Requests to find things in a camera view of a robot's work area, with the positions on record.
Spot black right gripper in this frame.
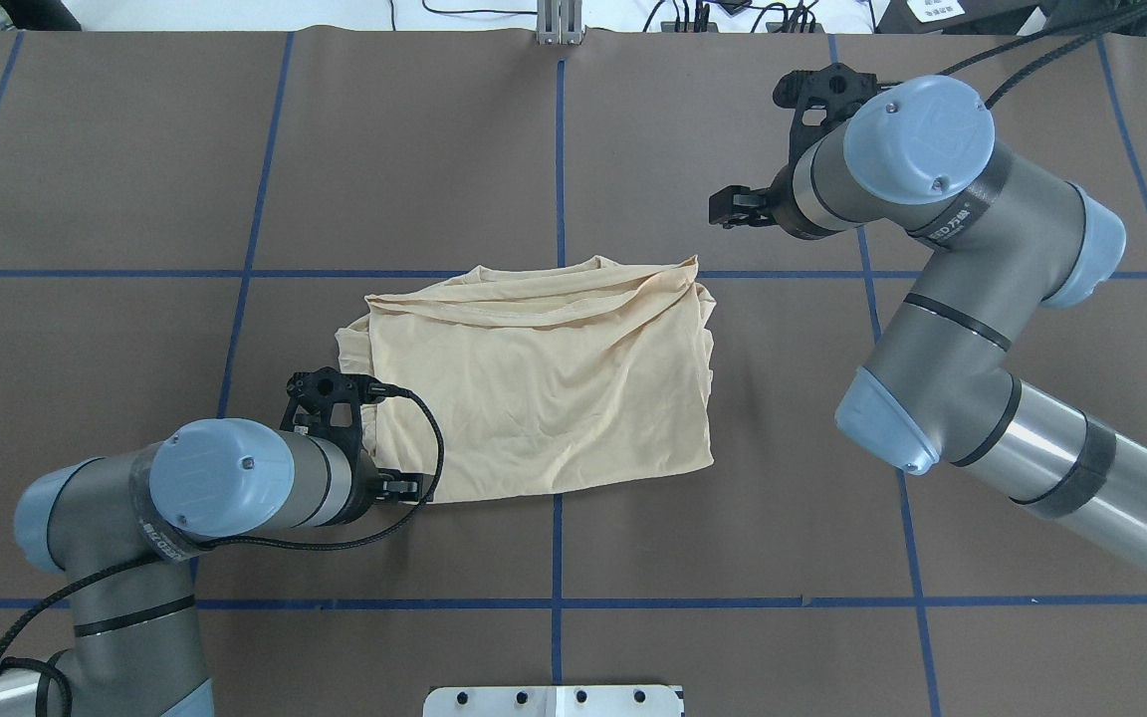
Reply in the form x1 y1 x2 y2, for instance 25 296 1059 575
709 164 813 240

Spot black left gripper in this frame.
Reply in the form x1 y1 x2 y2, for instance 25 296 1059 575
344 450 434 519

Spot cream long-sleeve printed shirt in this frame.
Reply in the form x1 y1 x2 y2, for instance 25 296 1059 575
336 257 716 505

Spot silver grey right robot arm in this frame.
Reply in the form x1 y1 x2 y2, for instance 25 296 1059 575
709 63 1147 572

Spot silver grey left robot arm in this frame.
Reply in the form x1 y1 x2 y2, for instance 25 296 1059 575
0 418 373 716

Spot blue tape grid lines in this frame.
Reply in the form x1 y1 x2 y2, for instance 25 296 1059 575
0 28 1147 716

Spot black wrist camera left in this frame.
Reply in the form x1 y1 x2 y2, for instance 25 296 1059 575
278 366 409 460

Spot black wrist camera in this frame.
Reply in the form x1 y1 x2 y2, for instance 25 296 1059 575
771 63 889 163
278 366 409 460

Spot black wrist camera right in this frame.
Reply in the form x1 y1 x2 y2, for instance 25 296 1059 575
771 63 889 163

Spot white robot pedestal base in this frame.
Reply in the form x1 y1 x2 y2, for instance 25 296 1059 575
422 684 687 716

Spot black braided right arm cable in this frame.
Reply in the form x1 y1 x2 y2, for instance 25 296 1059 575
933 0 1147 111

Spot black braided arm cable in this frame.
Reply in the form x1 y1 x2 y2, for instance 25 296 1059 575
0 383 447 717
933 0 1147 111

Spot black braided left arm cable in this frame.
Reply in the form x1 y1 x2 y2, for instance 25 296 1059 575
0 383 447 717

